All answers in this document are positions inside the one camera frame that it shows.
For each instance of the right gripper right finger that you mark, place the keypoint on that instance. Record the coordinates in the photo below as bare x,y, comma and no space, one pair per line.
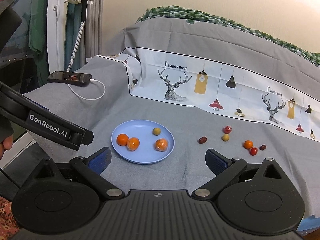
227,172

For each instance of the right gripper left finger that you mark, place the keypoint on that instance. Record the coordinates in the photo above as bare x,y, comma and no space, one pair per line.
89,171

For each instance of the red cherry tomato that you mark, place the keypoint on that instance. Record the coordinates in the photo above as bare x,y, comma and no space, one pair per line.
253,151

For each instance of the small dark red jujube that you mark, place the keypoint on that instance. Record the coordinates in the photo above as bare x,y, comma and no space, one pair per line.
262,147

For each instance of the orange kumquat with green spot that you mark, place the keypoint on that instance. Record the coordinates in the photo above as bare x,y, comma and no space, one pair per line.
133,143

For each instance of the green olive fruit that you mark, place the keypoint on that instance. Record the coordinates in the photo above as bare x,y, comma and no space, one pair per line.
156,131
225,137

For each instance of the person's left hand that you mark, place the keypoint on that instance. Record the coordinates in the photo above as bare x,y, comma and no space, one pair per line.
6,145

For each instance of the small orange fruit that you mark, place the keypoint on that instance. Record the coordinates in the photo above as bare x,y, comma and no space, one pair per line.
248,144

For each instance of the large dark red jujube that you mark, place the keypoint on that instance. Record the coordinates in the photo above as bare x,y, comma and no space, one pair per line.
202,140

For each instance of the red wrapped fruit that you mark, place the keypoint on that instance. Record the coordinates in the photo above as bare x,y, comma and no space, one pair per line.
227,129

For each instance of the bare orange in plate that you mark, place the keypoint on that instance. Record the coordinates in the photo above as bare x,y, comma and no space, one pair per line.
122,139

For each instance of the black smartphone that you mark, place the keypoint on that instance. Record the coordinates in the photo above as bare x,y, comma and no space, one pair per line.
70,78

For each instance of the blue round plate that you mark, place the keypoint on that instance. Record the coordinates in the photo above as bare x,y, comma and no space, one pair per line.
142,129

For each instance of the plastic wrapped orange in plate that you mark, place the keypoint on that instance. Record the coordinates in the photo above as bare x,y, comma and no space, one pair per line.
161,145

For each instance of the grey patterned sofa cover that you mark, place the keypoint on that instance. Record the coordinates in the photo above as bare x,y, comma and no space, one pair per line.
195,79

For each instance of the floral patterned clothing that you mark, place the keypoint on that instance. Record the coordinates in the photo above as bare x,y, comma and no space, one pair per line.
8,225

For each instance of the green checkered blanket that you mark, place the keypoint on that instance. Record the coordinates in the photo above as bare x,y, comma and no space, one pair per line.
192,16

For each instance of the white door frame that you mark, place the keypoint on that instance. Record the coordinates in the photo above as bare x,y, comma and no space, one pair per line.
56,34

